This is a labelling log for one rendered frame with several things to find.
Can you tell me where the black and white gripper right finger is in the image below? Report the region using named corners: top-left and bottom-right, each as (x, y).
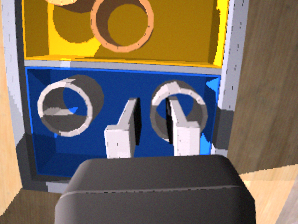
top-left (165, 96), bottom-right (201, 156)

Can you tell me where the bronze bushing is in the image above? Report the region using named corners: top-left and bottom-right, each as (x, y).
top-left (46, 0), bottom-right (96, 13)
top-left (91, 0), bottom-right (154, 52)

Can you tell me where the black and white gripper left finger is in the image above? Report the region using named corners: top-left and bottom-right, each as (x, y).
top-left (104, 98), bottom-right (142, 158)

